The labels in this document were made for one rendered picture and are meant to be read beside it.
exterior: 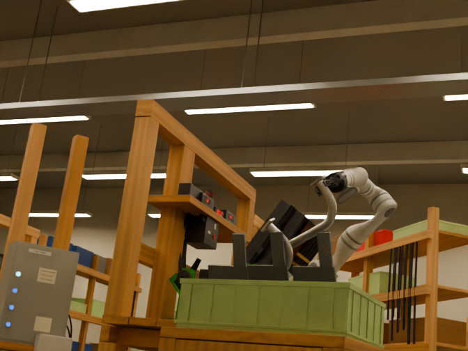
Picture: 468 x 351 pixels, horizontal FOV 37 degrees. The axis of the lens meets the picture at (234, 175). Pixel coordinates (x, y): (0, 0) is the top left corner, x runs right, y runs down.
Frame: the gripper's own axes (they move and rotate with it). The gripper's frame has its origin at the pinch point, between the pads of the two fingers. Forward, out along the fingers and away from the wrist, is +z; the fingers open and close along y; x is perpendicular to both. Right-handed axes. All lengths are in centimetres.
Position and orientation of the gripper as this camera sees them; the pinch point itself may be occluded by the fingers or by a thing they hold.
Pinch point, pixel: (322, 186)
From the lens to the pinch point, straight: 247.5
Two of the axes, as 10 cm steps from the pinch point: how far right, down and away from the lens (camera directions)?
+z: -4.9, 0.9, -8.7
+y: 6.9, -5.6, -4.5
